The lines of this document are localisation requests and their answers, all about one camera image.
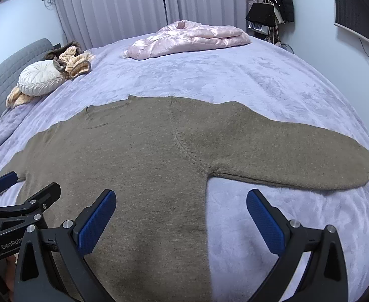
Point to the small printed box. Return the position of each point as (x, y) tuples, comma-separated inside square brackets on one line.
[(258, 27)]

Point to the curved wall screen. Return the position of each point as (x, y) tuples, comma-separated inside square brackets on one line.
[(357, 15)]

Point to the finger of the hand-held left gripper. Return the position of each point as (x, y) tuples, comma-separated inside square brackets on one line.
[(46, 192), (5, 180)]

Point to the brown knit sweater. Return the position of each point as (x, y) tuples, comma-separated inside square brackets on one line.
[(140, 151)]

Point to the black hanging bag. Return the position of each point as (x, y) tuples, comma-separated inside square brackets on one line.
[(260, 14)]

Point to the lilac plush blanket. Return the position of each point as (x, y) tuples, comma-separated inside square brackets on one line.
[(234, 78)]

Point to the grey quilted headboard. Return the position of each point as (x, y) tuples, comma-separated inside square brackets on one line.
[(2, 81)]

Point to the brown furry cloth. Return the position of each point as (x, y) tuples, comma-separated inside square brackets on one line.
[(72, 45)]

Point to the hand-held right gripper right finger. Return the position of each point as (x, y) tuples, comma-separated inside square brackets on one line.
[(266, 223)]

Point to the white round pleated pillow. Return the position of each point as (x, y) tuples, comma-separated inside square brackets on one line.
[(39, 78)]

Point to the pink quilted jacket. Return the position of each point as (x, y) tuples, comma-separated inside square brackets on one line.
[(187, 41)]

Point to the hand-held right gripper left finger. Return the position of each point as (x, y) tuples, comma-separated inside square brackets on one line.
[(96, 223)]

